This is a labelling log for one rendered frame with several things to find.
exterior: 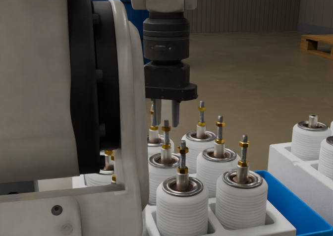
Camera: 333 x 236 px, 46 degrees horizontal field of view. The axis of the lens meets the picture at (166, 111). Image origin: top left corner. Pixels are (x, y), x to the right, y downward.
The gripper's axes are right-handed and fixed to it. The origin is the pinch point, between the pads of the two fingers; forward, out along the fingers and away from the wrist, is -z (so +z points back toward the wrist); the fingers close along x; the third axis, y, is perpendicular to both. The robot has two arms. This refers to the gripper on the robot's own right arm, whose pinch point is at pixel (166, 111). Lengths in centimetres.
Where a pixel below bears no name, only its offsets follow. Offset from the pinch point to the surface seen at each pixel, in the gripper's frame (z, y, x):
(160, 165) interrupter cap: -10.7, -2.9, -0.4
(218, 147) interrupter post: -8.8, 4.8, 10.1
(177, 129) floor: -36, 88, -19
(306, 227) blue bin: -28.9, 11.3, 30.2
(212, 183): -15.5, 1.2, 9.6
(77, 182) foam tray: -18.0, -1.3, -20.6
